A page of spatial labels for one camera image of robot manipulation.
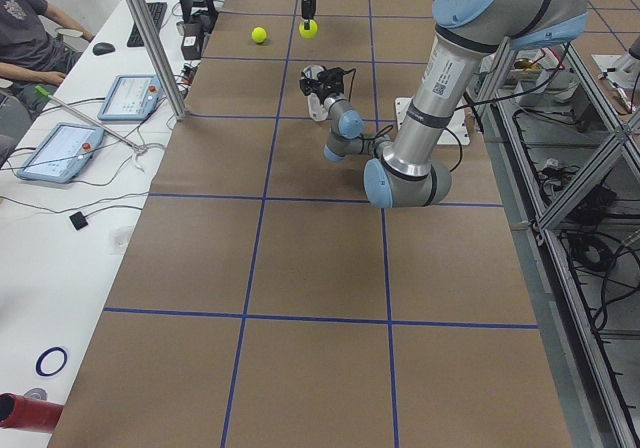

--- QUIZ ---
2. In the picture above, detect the small black square pad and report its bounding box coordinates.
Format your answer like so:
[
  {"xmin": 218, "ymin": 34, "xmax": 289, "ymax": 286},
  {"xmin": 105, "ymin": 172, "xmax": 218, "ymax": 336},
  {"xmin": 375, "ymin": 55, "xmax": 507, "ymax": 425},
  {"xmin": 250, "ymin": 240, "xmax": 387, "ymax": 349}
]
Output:
[{"xmin": 69, "ymin": 211, "xmax": 88, "ymax": 231}]

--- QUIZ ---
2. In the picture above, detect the white blue tennis ball can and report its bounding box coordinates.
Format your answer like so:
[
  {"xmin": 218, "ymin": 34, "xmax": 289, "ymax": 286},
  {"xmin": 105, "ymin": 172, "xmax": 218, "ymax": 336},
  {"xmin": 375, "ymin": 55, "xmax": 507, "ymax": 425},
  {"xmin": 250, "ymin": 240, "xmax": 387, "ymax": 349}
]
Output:
[{"xmin": 301, "ymin": 65, "xmax": 328, "ymax": 122}]

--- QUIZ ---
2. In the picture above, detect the teach pendant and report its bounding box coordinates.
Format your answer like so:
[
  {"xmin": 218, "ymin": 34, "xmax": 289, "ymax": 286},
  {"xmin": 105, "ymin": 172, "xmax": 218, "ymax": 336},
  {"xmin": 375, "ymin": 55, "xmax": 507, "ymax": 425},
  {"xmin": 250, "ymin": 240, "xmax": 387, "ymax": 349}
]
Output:
[
  {"xmin": 98, "ymin": 74, "xmax": 163, "ymax": 122},
  {"xmin": 16, "ymin": 122, "xmax": 105, "ymax": 184}
]

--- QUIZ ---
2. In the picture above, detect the red cylinder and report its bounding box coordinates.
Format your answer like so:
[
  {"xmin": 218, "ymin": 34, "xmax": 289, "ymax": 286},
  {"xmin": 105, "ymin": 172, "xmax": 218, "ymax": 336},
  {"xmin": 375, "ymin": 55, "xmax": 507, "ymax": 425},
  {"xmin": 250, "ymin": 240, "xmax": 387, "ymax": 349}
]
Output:
[{"xmin": 1, "ymin": 393, "xmax": 64, "ymax": 433}]

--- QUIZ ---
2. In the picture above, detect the black camera cable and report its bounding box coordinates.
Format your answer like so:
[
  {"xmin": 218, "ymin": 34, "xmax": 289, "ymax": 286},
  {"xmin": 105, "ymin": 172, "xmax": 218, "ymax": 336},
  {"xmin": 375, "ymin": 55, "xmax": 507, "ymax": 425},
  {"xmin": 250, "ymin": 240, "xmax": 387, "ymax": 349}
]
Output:
[{"xmin": 342, "ymin": 67, "xmax": 364, "ymax": 114}]

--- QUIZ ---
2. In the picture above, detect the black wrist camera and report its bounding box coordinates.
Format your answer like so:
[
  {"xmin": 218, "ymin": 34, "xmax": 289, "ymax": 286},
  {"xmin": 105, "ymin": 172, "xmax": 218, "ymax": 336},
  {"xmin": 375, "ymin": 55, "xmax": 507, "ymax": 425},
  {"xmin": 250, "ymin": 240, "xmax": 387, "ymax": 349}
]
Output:
[{"xmin": 318, "ymin": 67, "xmax": 349, "ymax": 93}]

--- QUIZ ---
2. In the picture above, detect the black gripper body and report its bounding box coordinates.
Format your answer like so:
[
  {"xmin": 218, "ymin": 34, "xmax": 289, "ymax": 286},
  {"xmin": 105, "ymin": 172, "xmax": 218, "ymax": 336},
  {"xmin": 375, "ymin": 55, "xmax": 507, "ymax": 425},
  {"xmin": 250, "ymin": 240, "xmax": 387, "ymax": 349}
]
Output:
[{"xmin": 307, "ymin": 78, "xmax": 336, "ymax": 99}]

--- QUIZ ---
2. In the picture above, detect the lower teach pendant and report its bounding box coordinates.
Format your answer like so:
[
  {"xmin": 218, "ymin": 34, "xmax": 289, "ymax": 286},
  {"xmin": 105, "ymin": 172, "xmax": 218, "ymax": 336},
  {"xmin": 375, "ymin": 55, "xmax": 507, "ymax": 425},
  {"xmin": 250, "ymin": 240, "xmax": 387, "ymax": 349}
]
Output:
[{"xmin": 16, "ymin": 122, "xmax": 105, "ymax": 184}]

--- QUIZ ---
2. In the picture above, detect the black box on table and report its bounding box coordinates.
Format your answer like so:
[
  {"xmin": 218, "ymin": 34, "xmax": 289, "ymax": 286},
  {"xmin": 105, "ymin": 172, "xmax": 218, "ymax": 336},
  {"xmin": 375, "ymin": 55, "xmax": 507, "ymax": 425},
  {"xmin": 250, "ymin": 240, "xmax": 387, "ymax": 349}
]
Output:
[{"xmin": 181, "ymin": 21, "xmax": 204, "ymax": 61}]

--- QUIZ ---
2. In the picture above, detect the aluminium frame post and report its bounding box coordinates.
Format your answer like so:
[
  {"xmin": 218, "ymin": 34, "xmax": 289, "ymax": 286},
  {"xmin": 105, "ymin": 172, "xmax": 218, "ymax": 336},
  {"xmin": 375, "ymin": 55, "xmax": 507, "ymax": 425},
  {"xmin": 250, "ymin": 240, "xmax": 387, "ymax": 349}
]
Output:
[{"xmin": 126, "ymin": 0, "xmax": 186, "ymax": 121}]

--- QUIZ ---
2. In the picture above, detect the blue ring on table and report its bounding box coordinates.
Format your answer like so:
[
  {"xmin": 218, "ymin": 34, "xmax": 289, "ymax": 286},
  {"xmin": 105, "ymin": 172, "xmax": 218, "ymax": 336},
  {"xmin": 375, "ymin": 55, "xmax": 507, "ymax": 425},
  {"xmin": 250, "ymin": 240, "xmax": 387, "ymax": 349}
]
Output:
[{"xmin": 35, "ymin": 346, "xmax": 69, "ymax": 377}]

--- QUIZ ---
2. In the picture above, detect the upper teach pendant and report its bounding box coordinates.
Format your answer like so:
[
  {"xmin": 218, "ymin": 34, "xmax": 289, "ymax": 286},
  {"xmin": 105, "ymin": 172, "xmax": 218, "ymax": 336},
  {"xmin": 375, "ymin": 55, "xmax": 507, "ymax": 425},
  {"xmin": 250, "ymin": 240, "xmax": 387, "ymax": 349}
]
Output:
[{"xmin": 98, "ymin": 74, "xmax": 163, "ymax": 122}]

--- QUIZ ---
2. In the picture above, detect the seated person grey shirt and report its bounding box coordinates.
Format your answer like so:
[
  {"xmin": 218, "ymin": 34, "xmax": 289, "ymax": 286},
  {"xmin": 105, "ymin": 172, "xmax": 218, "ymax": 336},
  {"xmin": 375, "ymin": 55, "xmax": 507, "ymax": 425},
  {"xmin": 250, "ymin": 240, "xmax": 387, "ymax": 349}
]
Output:
[{"xmin": 1, "ymin": 0, "xmax": 94, "ymax": 116}]

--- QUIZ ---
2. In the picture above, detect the black keyboard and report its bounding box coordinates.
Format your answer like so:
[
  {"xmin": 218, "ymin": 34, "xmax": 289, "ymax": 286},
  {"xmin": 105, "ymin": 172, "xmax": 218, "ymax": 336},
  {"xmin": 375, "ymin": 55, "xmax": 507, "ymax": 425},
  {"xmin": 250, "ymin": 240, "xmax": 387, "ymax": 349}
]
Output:
[{"xmin": 126, "ymin": 1, "xmax": 169, "ymax": 48}]

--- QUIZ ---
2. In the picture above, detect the black computer mouse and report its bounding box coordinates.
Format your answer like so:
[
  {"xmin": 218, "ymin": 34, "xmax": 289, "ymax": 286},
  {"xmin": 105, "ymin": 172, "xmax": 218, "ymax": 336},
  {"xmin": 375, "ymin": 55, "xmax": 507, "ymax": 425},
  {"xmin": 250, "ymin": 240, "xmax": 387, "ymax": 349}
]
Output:
[{"xmin": 92, "ymin": 42, "xmax": 115, "ymax": 56}]

